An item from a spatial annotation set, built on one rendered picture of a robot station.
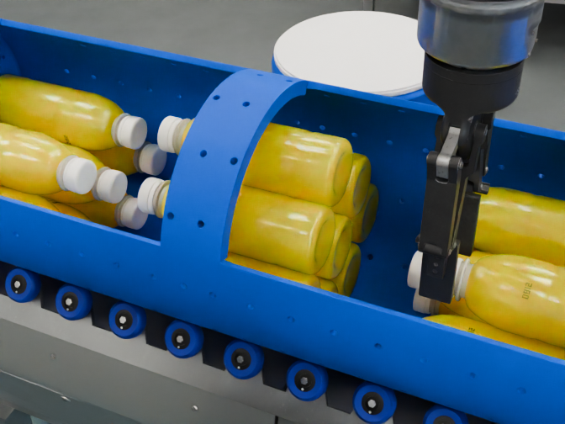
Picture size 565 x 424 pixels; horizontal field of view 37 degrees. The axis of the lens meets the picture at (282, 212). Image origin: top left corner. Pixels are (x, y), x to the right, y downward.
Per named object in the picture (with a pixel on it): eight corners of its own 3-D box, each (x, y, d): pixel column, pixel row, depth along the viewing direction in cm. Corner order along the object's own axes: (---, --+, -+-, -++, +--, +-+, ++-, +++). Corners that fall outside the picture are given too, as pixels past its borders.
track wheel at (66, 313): (88, 288, 97) (97, 287, 99) (56, 278, 99) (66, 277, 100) (79, 325, 97) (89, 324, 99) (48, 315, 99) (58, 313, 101)
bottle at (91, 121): (8, 61, 107) (133, 89, 100) (29, 102, 112) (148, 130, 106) (-24, 99, 103) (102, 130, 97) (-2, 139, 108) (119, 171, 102)
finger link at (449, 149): (482, 105, 66) (467, 118, 61) (469, 167, 68) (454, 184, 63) (451, 99, 67) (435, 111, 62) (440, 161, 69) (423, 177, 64)
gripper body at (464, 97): (511, 82, 60) (494, 187, 65) (536, 32, 65) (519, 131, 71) (409, 63, 62) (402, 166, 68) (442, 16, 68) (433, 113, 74)
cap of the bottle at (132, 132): (129, 108, 101) (141, 110, 100) (137, 129, 104) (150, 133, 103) (112, 130, 99) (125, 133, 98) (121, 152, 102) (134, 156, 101)
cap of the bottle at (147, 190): (170, 212, 92) (155, 208, 92) (173, 177, 91) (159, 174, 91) (150, 219, 88) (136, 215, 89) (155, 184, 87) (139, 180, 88)
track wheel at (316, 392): (329, 367, 87) (335, 364, 89) (289, 353, 88) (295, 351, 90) (318, 408, 87) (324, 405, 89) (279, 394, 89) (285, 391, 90)
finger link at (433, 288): (461, 240, 71) (458, 245, 71) (452, 299, 76) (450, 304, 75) (426, 231, 72) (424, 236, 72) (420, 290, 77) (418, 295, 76)
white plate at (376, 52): (252, 25, 139) (253, 32, 140) (307, 107, 118) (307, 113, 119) (406, 0, 145) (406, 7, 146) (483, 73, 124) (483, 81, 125)
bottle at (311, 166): (324, 217, 83) (161, 176, 89) (348, 195, 89) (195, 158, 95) (331, 149, 80) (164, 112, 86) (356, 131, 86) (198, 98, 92)
